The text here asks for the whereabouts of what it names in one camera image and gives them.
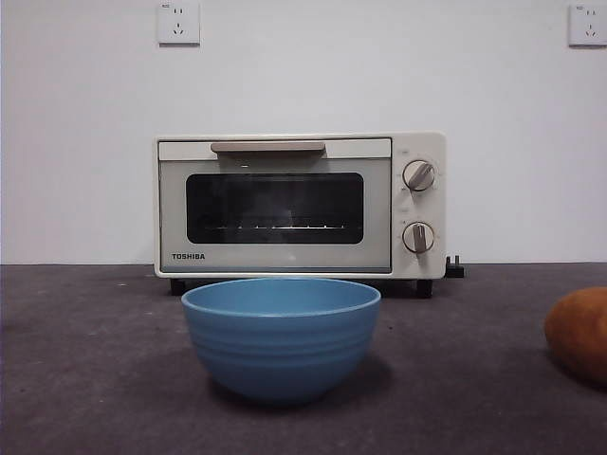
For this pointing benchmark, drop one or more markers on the white wall power socket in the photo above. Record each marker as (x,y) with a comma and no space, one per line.
(589,26)
(178,23)

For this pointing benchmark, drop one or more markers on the blue ribbed bowl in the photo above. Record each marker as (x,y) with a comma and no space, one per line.
(280,346)

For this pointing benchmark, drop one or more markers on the cream Toshiba toaster oven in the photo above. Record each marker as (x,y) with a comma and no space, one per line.
(417,208)

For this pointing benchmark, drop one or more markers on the black power plug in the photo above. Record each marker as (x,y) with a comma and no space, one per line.
(454,270)

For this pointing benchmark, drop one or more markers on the beige oven control knob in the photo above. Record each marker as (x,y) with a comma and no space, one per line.
(419,176)
(418,237)

